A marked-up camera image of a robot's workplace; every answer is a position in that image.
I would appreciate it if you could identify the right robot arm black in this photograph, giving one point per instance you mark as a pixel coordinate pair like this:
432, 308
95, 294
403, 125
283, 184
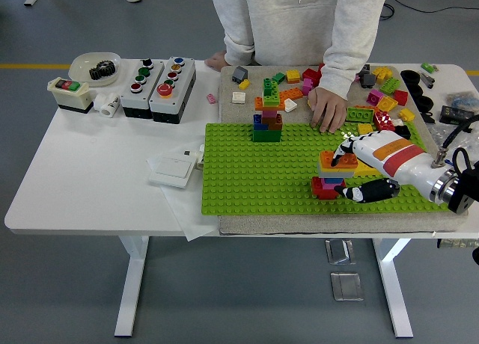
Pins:
462, 194

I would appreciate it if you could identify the person's left hand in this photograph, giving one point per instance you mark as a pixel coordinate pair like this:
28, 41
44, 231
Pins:
329, 108

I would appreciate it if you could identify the four-button control box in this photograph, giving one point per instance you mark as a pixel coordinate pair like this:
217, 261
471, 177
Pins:
149, 86

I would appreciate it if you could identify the white square brick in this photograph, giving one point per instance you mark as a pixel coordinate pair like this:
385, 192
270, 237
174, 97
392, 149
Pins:
238, 97

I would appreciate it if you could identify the long yellow brick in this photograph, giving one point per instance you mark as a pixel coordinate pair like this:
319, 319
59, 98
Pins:
365, 171

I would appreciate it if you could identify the small dark green brick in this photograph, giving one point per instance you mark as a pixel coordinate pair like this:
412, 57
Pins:
268, 84

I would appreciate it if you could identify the under-table control panel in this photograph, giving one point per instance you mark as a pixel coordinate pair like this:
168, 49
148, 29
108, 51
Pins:
456, 244

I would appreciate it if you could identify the red green switch box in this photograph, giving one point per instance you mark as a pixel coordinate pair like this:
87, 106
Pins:
71, 97

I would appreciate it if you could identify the grey brick with round holes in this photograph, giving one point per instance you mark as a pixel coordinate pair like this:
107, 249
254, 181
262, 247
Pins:
365, 69

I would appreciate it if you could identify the black electronic module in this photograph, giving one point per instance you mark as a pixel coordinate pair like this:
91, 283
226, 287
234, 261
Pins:
454, 114

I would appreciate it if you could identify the lime green six-stud brick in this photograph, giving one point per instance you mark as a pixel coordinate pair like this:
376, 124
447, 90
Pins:
359, 114

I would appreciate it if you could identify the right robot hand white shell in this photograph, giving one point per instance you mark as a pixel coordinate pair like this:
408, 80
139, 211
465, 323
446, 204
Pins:
396, 153

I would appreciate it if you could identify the yellow angular brick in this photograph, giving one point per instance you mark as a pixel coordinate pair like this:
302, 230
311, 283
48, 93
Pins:
381, 75

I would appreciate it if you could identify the glossy red brick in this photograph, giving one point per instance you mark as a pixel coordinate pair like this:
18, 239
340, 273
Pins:
384, 121

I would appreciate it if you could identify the person's left forearm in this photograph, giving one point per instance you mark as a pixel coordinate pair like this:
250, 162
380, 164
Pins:
340, 71

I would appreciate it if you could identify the small blue brick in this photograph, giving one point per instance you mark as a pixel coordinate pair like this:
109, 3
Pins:
332, 181

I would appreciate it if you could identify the clear plastic bag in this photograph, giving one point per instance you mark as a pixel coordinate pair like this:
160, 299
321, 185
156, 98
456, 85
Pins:
438, 134

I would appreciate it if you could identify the orange eight-stud brick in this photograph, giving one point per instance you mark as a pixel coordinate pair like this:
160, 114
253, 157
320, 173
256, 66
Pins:
323, 160
291, 94

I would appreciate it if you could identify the small pink brick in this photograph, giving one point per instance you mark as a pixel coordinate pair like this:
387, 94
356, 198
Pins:
212, 98

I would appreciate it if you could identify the small green clip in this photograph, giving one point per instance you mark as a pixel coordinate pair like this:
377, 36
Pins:
426, 66

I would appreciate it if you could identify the wide red brick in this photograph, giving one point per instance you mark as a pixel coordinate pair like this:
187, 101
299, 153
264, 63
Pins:
318, 190

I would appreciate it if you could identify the black brick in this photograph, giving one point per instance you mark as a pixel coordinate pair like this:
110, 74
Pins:
404, 131

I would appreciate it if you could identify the large dark green brick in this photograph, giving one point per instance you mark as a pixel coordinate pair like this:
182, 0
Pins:
266, 136

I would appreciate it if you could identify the white paper sheet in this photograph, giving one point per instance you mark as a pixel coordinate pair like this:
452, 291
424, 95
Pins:
187, 217

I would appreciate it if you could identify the black gear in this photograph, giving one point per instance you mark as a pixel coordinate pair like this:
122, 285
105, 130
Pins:
101, 70

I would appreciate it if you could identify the white pipe tee fitting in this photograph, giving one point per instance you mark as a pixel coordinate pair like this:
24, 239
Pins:
106, 104

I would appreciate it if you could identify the orange flat brick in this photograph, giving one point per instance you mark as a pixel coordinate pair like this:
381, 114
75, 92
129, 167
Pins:
269, 107

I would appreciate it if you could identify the dusty pink brick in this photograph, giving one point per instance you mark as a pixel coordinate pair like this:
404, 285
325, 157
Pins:
268, 114

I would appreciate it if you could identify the metal floor outlet plate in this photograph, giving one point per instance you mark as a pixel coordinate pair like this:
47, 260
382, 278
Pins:
340, 251
347, 286

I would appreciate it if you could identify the small white brick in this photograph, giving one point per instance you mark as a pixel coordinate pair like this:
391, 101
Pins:
398, 123

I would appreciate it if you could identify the person's right forearm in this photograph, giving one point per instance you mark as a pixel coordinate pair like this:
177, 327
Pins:
237, 50

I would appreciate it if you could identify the small yellow brick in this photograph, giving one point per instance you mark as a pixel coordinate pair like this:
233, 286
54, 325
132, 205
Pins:
244, 84

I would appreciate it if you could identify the emergency stop control box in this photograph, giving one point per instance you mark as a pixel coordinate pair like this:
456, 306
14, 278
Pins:
180, 86

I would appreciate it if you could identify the magenta brick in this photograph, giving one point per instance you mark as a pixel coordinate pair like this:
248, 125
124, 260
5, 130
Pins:
375, 96

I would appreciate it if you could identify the white sloped brick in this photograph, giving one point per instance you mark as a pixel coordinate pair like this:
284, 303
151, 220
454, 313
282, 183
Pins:
290, 105

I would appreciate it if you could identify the light grey brick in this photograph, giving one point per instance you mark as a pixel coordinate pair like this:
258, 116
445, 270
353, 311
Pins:
337, 174

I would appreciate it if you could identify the dark grey sloped brick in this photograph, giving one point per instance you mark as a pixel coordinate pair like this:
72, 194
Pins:
367, 80

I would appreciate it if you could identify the yellow eight-stud brick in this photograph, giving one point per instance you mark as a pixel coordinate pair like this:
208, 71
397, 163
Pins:
346, 169

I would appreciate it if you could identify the white bowl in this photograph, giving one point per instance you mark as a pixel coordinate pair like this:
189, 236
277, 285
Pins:
80, 69

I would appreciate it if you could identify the pink tall brick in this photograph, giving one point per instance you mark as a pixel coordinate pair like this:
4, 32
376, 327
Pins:
307, 86

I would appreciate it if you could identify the green studded baseplate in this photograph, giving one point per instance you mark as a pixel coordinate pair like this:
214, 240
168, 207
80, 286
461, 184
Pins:
243, 179

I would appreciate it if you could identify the white wall switch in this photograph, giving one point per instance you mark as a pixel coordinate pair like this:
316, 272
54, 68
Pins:
170, 168

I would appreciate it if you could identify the person's right hand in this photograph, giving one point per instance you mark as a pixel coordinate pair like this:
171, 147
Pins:
217, 61

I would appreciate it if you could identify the white table leg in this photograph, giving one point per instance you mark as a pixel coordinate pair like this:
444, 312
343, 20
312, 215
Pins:
131, 284
393, 284

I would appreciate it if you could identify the small metal tool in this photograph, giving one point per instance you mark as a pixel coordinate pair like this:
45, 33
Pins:
427, 80

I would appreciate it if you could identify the pink flat brick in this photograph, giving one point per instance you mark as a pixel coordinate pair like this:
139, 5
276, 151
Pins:
329, 187

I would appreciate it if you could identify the brown brick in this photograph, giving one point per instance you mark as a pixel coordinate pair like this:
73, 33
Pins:
277, 125

